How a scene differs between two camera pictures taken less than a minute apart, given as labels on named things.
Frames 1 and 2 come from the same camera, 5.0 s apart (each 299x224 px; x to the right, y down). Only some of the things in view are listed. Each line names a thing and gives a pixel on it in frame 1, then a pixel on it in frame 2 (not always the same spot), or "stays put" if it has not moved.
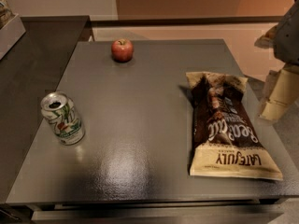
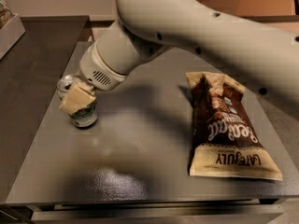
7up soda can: x=63 y=117 to x=78 y=100
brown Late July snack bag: x=226 y=142 stays put
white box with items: x=11 y=27 stays put
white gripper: x=289 y=37 to x=95 y=69
